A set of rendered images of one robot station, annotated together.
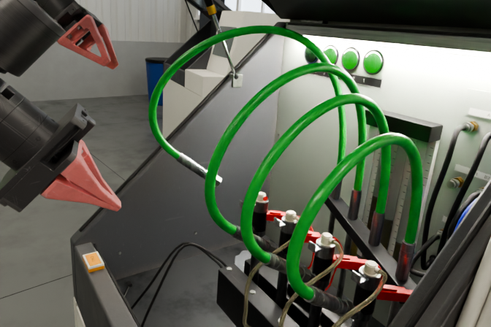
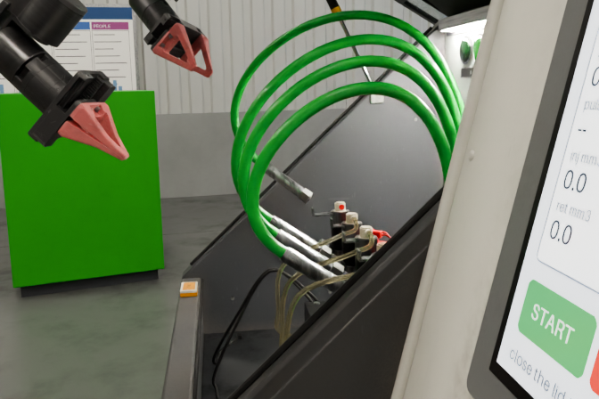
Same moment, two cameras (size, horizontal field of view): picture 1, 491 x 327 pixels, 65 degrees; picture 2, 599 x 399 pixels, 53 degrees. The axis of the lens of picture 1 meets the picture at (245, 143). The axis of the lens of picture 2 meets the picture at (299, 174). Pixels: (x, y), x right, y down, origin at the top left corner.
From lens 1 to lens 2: 0.45 m
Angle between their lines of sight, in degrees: 29
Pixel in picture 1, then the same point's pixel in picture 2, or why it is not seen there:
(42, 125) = (63, 81)
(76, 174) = (81, 118)
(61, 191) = (71, 131)
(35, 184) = (53, 123)
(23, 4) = not seen: outside the picture
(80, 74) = not seen: hidden behind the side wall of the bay
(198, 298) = not seen: hidden behind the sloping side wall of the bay
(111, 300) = (185, 317)
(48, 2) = (151, 18)
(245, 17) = not seen: hidden behind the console
